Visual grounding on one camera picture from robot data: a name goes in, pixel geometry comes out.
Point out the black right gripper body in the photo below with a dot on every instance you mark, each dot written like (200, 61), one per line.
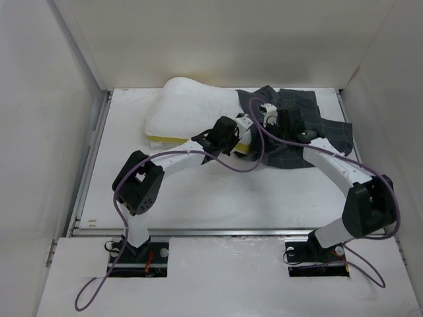
(281, 131)

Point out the white front cover board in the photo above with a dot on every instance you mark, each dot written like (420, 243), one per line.
(228, 277)

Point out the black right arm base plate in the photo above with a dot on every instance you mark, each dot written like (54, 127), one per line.
(305, 260)

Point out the aluminium front rail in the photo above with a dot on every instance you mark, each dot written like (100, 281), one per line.
(77, 232)

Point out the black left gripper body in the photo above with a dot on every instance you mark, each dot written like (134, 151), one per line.
(227, 146)

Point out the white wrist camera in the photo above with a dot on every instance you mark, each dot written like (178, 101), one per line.
(244, 123)
(270, 114)

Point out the aluminium left side rail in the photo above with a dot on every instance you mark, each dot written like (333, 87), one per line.
(86, 164)

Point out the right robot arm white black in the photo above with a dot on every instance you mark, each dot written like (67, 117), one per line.
(370, 202)

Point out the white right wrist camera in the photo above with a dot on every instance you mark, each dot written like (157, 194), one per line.
(270, 114)

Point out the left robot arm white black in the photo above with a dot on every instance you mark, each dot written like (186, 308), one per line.
(137, 185)

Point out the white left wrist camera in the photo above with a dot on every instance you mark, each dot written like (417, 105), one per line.
(244, 123)

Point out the white pillow with yellow edge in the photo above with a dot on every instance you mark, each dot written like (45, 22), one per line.
(184, 107)

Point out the aluminium right side rail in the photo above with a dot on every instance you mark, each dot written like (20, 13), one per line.
(362, 114)

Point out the dark grey checked pillowcase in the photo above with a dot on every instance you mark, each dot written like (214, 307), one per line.
(279, 155)

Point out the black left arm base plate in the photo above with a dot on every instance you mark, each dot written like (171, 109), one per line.
(151, 261)

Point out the aluminium rail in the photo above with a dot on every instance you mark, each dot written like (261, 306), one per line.
(362, 114)
(77, 232)
(86, 164)

